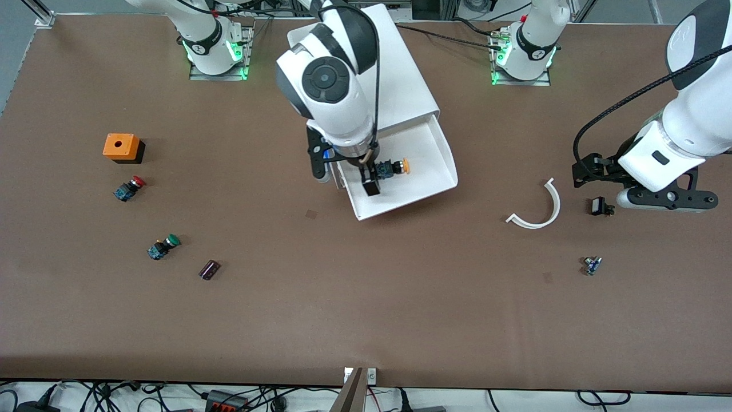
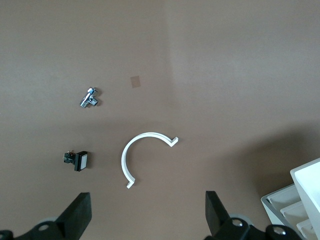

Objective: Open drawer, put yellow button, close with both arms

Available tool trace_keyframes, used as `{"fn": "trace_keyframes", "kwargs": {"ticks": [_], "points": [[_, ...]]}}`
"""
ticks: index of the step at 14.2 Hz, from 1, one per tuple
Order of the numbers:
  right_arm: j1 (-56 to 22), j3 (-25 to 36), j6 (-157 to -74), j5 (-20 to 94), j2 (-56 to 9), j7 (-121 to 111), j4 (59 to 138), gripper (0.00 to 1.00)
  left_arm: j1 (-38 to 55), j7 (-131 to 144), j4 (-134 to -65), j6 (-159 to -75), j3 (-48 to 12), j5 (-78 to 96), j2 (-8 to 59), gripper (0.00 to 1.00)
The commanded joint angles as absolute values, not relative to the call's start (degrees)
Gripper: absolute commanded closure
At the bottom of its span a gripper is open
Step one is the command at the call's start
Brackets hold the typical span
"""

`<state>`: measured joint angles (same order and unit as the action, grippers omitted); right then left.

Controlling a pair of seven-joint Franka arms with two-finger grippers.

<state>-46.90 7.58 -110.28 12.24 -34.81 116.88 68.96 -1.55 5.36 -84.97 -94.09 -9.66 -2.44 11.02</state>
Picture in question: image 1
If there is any yellow push button switch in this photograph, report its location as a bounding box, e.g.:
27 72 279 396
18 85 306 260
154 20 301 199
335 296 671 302
375 158 411 180

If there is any white plastic drawer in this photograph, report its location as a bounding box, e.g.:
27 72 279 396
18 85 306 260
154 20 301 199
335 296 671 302
336 117 459 221

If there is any white drawer cabinet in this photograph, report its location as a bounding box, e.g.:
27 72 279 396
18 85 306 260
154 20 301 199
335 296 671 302
287 3 441 187

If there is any white curved plastic strip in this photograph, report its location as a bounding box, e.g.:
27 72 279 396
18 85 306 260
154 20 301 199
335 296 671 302
506 178 561 229

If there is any black power strip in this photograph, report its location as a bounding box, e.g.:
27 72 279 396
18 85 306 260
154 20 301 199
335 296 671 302
205 389 250 412

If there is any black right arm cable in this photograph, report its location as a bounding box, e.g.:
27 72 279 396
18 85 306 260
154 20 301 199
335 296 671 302
320 0 381 150

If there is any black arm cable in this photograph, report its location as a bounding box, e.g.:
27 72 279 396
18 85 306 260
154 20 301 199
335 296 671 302
574 46 732 164
320 0 381 150

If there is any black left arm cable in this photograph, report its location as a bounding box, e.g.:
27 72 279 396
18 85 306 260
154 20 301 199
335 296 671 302
574 46 732 164

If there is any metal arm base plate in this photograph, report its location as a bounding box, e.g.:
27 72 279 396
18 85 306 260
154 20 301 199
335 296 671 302
491 29 552 87
189 23 254 81

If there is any black cable on table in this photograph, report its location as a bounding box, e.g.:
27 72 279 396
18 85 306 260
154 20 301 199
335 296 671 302
395 23 507 53

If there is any white mounting bracket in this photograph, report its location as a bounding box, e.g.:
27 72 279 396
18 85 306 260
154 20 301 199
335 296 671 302
343 367 378 385

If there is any green push button switch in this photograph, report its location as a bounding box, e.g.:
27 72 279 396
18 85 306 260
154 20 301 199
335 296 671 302
147 233 181 261

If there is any red push button switch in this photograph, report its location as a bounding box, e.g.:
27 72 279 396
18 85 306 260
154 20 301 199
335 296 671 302
113 176 146 202

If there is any black looped floor cable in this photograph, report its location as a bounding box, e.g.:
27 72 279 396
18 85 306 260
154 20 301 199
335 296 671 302
576 390 632 406

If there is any orange button enclosure box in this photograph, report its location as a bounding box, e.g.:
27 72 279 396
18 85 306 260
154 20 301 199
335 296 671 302
103 133 146 165

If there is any aluminium frame post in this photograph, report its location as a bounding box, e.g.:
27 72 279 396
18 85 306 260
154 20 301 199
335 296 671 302
23 0 56 28

